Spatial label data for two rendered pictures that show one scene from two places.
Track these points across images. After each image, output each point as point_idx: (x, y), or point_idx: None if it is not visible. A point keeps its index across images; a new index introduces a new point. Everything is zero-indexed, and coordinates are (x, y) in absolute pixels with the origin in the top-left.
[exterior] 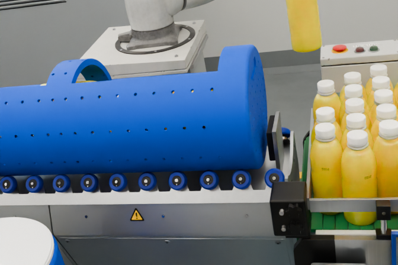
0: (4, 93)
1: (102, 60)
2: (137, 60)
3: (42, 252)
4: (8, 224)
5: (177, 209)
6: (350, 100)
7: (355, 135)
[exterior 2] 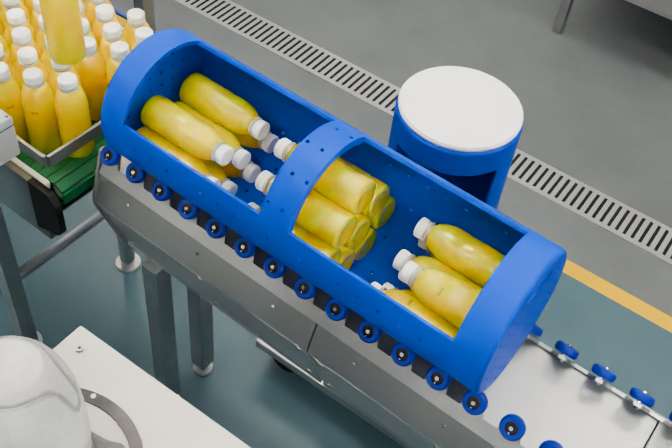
0: (415, 164)
1: (196, 444)
2: (142, 388)
3: (409, 87)
4: (433, 130)
5: None
6: (86, 44)
7: (138, 13)
